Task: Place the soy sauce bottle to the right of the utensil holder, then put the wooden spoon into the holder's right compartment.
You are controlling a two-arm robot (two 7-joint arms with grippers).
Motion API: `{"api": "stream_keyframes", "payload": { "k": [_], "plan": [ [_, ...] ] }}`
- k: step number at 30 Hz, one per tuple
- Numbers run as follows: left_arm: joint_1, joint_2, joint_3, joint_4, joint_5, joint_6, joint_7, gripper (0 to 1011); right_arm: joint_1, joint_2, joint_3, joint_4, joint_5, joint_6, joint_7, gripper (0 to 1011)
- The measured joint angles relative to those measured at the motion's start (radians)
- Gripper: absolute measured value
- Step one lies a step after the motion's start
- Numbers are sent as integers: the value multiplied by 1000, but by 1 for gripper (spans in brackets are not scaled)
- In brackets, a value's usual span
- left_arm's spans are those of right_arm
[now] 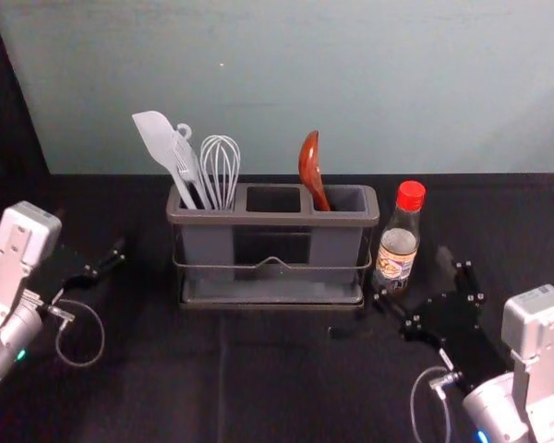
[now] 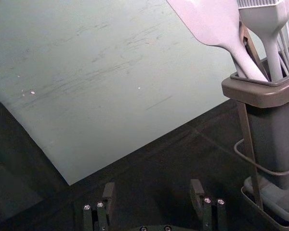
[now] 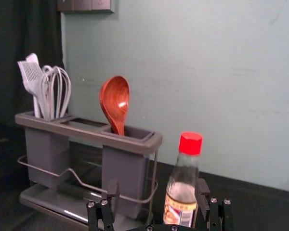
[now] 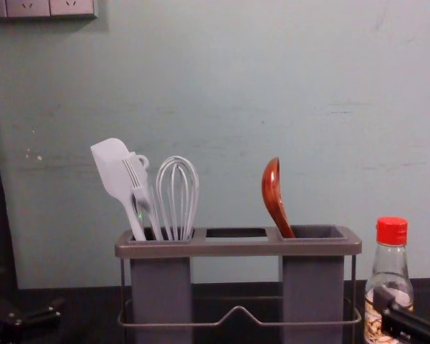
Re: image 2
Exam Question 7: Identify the grey plastic utensil holder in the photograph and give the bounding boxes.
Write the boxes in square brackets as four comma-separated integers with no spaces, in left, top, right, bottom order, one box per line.
[221,71,289,191]

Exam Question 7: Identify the brown metal tongs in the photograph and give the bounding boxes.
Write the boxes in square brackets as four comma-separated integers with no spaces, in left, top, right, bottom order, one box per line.
[239,22,268,76]

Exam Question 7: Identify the white silicone spatula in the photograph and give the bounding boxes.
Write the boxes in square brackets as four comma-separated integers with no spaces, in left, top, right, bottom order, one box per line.
[166,0,268,82]

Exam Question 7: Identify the white wire whisk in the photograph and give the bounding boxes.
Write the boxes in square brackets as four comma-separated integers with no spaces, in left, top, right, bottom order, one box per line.
[276,23,289,73]

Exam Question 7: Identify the black table cloth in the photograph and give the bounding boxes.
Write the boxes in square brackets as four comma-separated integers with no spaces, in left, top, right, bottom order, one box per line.
[0,91,289,231]

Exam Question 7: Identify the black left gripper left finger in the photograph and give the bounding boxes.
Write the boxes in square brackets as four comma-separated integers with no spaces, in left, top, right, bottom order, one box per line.
[82,182,116,231]

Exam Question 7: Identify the plain pale wall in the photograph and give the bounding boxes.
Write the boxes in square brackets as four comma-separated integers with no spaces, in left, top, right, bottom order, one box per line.
[0,0,289,186]

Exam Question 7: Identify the white silicone basting brush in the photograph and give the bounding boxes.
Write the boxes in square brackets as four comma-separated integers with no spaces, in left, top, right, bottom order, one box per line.
[237,0,289,81]

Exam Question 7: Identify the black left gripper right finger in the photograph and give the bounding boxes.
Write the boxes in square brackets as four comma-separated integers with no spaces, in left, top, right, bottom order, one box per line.
[190,179,228,231]

